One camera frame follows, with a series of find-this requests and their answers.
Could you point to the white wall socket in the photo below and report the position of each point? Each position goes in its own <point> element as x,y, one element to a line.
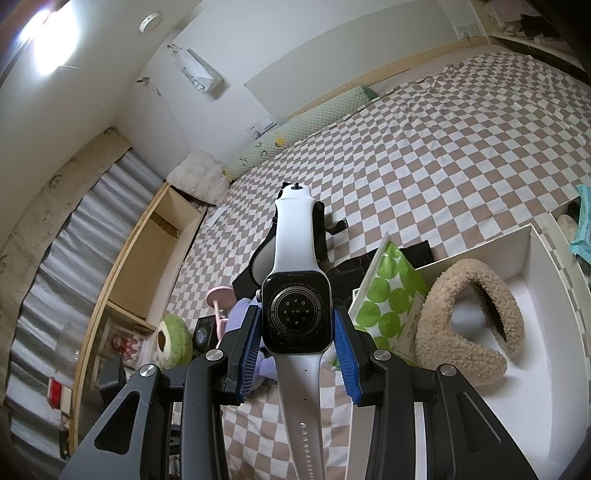
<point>263,127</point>
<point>468,31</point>

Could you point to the black stitched glove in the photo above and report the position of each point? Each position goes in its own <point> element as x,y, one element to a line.
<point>415,254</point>

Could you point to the green dotted tissue pack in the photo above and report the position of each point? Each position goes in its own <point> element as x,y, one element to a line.
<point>388,300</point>

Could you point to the wooden slatted bed rail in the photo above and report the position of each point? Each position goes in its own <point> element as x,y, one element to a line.
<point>369,87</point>

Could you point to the wooden bedside shelf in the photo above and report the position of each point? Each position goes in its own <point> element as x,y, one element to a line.
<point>152,240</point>

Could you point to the framed picture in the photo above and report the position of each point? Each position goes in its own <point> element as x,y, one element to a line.
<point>127,346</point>

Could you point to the white fluffy pillow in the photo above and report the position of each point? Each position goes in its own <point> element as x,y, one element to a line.
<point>198,177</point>

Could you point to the ceiling lamp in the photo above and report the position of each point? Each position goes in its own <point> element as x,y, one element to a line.
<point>46,41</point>

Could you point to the blue wipes pack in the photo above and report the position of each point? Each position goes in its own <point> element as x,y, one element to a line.
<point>582,221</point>

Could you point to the wall hook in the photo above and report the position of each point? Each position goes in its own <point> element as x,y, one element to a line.
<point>145,81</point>

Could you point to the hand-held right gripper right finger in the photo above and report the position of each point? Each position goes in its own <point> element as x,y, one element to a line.
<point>346,360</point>

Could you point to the pink round mirror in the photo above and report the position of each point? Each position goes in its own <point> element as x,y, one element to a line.
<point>217,293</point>

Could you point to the beige printed valance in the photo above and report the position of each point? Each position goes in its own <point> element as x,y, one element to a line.
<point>60,184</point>

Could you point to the green long bolster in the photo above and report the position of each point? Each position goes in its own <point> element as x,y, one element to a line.
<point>295,131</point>

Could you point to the white remote control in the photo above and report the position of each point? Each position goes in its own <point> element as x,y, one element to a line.
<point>216,217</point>

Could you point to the grey striped curtain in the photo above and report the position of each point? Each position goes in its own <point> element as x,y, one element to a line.
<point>69,240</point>

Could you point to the purple plush toy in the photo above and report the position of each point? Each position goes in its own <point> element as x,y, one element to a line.
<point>265,367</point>

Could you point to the red and white box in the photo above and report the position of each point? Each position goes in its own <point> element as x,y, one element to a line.
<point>55,392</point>

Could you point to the cream clothes shelf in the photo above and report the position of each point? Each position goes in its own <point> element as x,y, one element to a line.
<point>531,44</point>

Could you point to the white smart watch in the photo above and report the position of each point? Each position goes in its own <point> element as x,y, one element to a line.
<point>295,314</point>

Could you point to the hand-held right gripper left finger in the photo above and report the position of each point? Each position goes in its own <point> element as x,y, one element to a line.
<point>247,355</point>

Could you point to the green avocado plush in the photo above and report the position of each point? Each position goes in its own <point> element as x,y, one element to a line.
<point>173,339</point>

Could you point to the pile of clothes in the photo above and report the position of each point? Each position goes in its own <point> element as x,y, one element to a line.
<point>521,18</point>

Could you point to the white hanging bag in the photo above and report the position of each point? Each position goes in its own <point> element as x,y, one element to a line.
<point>196,69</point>

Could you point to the beige fleece earmuffs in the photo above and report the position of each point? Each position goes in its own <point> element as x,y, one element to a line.
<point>461,286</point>

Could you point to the black box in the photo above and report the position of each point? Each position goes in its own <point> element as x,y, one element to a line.
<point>205,332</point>

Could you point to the white smoke detector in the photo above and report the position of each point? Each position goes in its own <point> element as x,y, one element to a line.
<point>150,21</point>

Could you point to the clear bin of clutter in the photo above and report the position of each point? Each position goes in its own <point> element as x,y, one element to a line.
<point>561,221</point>

